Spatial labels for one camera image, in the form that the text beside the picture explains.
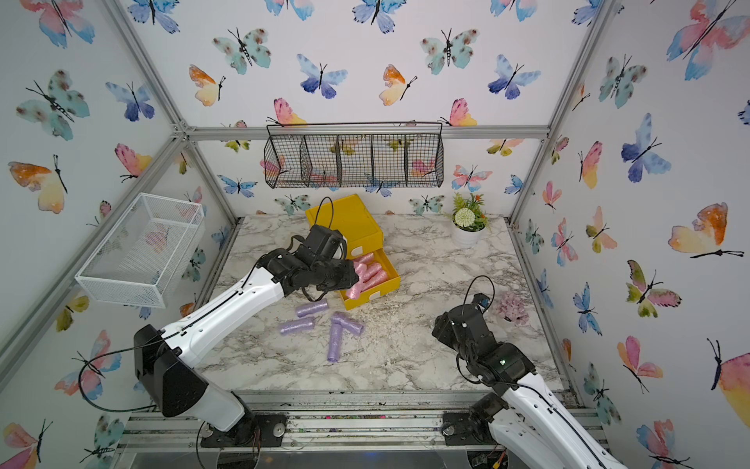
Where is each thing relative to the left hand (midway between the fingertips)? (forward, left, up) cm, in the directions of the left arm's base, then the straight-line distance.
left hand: (361, 277), depth 78 cm
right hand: (-10, -22, -7) cm, 25 cm away
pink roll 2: (-3, +2, -1) cm, 4 cm away
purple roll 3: (-10, +9, -20) cm, 25 cm away
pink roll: (+7, -3, -12) cm, 14 cm away
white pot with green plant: (+25, -34, -6) cm, 43 cm away
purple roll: (+2, +17, -19) cm, 26 cm away
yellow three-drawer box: (+24, +5, -1) cm, 25 cm away
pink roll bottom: (+14, 0, -10) cm, 17 cm away
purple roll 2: (-4, +21, -19) cm, 29 cm away
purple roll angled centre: (-3, +5, -20) cm, 21 cm away
